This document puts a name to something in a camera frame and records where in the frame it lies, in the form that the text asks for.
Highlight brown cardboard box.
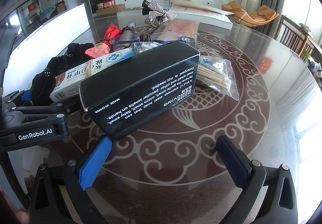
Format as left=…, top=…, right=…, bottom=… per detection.
left=96, top=4, right=126, bottom=16

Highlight black bow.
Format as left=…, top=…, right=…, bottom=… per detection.
left=141, top=0, right=153, bottom=15

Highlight orange lounge chair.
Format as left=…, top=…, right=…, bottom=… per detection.
left=221, top=1, right=280, bottom=27

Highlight white cardboard sheet orange edge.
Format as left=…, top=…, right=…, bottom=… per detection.
left=167, top=0, right=235, bottom=17

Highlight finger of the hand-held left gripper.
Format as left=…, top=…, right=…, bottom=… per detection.
left=11, top=99, right=82, bottom=124
left=1, top=89, right=34, bottom=109

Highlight black velvet cloth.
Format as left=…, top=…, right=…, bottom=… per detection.
left=31, top=43, right=95, bottom=106

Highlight red gold-emblem packet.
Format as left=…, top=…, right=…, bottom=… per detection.
left=85, top=42, right=112, bottom=60

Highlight orange packet in clear wrap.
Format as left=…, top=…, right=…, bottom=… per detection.
left=155, top=20, right=199, bottom=38

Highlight black cardboard box white print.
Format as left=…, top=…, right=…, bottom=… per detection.
left=79, top=40, right=201, bottom=142

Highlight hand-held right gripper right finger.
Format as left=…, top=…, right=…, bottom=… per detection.
left=216, top=135, right=299, bottom=224

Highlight silver gold cosmetic tube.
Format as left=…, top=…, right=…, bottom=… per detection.
left=113, top=21, right=138, bottom=46

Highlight red yellow packaged boxes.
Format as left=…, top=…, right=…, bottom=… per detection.
left=98, top=0, right=116, bottom=10

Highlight silver hair clip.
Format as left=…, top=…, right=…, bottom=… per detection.
left=144, top=16, right=163, bottom=28

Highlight wooden slat-back chair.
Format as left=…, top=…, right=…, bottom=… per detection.
left=279, top=15, right=306, bottom=51

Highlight red foil snack packet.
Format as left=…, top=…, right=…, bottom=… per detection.
left=104, top=23, right=123, bottom=41

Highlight clear plastic bag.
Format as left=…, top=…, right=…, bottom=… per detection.
left=131, top=41, right=162, bottom=57

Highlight silver rhinestone bow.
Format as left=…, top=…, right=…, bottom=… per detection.
left=147, top=1, right=177, bottom=23

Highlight clear packet of wooden sticks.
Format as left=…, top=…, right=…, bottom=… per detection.
left=195, top=55, right=239, bottom=101

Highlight white medicine box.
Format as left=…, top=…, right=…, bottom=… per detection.
left=49, top=49, right=134, bottom=103

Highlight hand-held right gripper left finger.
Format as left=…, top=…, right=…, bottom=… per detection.
left=28, top=135, right=113, bottom=224

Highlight white foam board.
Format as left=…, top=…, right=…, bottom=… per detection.
left=0, top=3, right=91, bottom=84

